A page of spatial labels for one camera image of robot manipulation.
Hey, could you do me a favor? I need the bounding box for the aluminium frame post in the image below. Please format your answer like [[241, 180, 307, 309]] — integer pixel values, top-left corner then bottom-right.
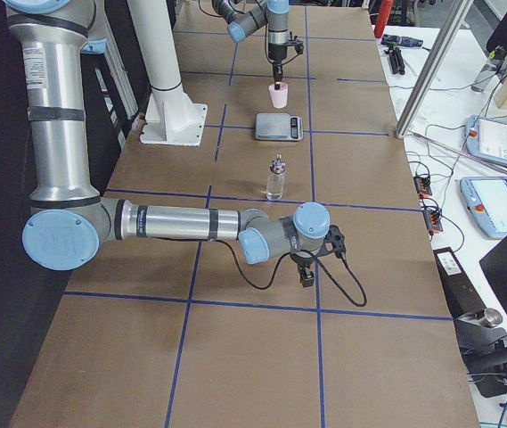
[[395, 0, 473, 138]]

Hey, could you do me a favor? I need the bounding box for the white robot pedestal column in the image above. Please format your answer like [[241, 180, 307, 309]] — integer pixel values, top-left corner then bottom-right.
[[128, 0, 208, 146]]

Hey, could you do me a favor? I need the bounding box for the silver kitchen scale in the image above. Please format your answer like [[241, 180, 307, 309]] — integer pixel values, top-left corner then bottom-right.
[[254, 113, 304, 141]]

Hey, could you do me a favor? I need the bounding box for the black folded tripod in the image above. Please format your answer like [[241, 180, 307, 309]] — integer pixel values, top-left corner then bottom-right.
[[381, 42, 405, 75]]

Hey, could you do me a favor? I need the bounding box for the blue teach pendant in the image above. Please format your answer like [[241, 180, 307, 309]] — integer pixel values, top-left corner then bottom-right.
[[460, 176, 507, 239], [466, 115, 507, 167]]

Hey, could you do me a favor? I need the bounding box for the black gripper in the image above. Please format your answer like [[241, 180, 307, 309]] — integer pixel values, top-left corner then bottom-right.
[[267, 43, 288, 85], [290, 251, 317, 287]]

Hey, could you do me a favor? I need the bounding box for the far blue teach pendant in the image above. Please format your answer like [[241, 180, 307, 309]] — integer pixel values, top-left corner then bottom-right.
[[466, 115, 507, 167]]

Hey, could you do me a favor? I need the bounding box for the metal rod green handle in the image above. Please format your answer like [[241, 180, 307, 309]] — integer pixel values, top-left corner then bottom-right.
[[411, 131, 507, 183]]

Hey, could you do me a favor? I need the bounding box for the blue folded umbrella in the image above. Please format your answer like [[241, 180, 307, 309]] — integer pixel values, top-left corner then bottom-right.
[[381, 34, 423, 48]]

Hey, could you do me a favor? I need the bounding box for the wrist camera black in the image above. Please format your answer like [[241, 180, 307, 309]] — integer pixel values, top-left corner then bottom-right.
[[285, 31, 305, 64], [316, 225, 347, 259]]

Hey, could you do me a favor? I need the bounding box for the pink plastic cup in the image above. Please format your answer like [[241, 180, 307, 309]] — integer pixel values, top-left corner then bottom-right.
[[268, 82, 289, 109]]

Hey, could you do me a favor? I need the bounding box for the near blue teach pendant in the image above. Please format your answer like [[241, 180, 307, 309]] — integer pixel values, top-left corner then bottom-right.
[[460, 176, 507, 239]]

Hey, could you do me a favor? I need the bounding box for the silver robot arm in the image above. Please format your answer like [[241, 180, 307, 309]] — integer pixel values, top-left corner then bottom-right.
[[5, 1, 332, 286], [211, 1, 293, 89]]

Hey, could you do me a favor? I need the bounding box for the clear glass sauce bottle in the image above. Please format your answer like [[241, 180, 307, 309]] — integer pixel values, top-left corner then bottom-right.
[[266, 154, 286, 201]]

